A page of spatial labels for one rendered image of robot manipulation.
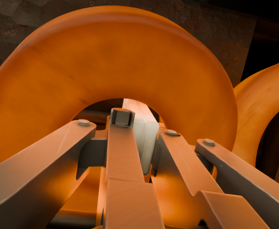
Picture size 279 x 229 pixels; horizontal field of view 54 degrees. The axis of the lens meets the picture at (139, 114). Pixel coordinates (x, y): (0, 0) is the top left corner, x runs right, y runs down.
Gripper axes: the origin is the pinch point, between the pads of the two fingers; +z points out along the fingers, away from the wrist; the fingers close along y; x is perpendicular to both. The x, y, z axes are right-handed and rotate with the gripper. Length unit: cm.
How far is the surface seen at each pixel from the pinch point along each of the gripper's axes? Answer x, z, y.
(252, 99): 3.0, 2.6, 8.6
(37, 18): 5.8, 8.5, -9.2
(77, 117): -1.7, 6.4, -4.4
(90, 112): -1.1, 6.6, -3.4
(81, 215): -5.4, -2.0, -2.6
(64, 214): -5.5, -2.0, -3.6
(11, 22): 5.1, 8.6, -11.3
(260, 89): 3.8, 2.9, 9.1
